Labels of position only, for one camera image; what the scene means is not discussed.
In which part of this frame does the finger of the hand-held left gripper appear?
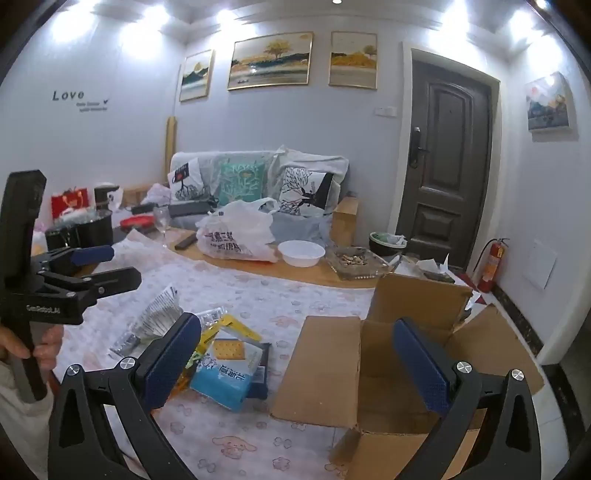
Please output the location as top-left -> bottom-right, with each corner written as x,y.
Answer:
32,267 -> 142,315
31,244 -> 115,278

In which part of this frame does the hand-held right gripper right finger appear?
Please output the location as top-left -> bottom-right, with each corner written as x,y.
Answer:
392,316 -> 543,480

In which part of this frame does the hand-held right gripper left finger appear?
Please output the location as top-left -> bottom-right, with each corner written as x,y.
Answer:
48,311 -> 204,480

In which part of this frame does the brown cardboard box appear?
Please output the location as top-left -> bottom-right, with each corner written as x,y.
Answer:
270,273 -> 546,480

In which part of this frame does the person's left hand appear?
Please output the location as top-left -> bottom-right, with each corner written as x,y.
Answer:
0,323 -> 64,376

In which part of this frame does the black cooking pot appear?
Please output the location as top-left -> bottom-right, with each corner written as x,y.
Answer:
45,210 -> 114,252

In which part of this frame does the silver striped snack packet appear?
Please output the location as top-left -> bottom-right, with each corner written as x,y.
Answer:
129,284 -> 183,343

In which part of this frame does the red gift bag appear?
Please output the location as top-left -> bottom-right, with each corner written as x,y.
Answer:
51,187 -> 90,220

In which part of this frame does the small silver packet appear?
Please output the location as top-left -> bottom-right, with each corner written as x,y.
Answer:
108,333 -> 144,358

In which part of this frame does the blue cracker packet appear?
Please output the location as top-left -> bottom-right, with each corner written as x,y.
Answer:
190,339 -> 262,412

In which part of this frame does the yellow snack packet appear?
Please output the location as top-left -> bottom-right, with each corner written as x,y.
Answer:
198,315 -> 264,352

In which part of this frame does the wine glass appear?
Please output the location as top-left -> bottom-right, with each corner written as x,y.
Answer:
153,206 -> 172,250

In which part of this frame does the dark blue snack packet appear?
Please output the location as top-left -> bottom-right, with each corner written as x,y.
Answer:
247,342 -> 273,400

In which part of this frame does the small white plastic bag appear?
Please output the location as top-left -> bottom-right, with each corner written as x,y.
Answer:
145,182 -> 172,205

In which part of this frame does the red doormat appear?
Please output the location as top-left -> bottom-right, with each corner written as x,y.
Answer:
462,272 -> 486,305

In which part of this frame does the black flat device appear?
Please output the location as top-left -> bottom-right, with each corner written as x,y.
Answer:
167,199 -> 218,217

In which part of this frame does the glass ashtray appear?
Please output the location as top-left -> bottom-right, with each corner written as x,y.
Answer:
325,246 -> 393,281

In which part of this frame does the white pillow with red patch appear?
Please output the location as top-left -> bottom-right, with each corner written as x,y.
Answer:
167,158 -> 206,202

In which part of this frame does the dark trash bin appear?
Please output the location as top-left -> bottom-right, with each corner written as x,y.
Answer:
368,232 -> 408,257

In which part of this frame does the red fire extinguisher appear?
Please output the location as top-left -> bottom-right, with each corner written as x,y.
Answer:
475,237 -> 511,294

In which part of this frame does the white printed plastic bag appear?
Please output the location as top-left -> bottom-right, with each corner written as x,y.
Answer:
196,198 -> 280,264

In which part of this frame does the wooden plank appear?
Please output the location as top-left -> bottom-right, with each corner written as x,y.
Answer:
164,117 -> 178,185

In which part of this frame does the small cardboard box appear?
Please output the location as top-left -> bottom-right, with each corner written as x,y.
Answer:
331,196 -> 361,247

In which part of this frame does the teal patterned pillow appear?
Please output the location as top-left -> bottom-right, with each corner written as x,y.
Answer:
217,162 -> 267,207

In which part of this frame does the white bowl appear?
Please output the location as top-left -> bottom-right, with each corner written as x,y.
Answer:
277,240 -> 326,267

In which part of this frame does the grey covered sofa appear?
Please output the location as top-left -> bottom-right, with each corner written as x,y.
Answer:
168,148 -> 349,245

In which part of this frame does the dark brown door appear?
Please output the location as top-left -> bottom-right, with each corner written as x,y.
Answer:
399,60 -> 492,271

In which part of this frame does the white pillow with black tree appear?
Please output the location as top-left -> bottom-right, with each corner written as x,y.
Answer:
278,167 -> 334,217

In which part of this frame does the small framed landscape painting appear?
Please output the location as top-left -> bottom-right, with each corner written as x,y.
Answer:
179,49 -> 214,102

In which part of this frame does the large framed landscape painting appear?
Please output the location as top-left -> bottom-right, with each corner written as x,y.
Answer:
227,32 -> 314,90

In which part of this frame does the frameless canvas painting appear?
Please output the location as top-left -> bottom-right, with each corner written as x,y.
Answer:
525,71 -> 578,134

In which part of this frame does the medium framed landscape painting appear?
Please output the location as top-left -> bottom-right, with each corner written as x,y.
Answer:
329,31 -> 378,88

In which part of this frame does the black wall lettering decal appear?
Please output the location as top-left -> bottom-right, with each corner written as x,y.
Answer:
51,90 -> 112,113

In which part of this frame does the white wall panel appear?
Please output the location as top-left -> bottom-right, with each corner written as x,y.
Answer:
526,240 -> 558,291

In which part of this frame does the door lock handle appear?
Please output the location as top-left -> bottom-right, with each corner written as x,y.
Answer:
409,127 -> 428,168

